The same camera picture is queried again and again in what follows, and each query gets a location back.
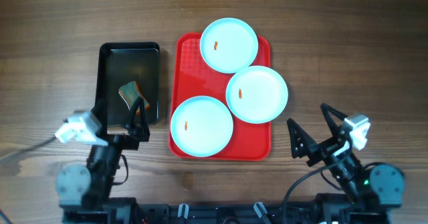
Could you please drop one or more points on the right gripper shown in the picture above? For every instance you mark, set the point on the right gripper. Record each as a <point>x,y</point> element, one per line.
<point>323,149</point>

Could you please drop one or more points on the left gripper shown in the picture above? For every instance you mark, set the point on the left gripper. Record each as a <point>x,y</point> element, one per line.
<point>130,141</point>

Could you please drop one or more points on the orange green sponge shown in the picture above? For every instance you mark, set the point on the orange green sponge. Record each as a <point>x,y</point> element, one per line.
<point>130,92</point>

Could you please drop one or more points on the white plate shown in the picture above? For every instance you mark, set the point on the white plate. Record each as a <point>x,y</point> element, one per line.
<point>210,126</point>
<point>264,94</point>
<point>237,45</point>

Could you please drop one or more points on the white plate top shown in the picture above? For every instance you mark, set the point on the white plate top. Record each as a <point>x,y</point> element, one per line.
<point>237,45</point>

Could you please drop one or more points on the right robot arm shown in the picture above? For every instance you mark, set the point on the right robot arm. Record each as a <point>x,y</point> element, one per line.
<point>376,186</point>

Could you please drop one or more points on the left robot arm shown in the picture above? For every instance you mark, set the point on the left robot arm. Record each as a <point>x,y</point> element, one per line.
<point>88,186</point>

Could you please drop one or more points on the red plastic tray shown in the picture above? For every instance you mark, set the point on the red plastic tray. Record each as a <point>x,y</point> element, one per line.
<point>193,77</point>

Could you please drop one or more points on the black rectangular water basin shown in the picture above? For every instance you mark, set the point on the black rectangular water basin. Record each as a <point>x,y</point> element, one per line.
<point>121,63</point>

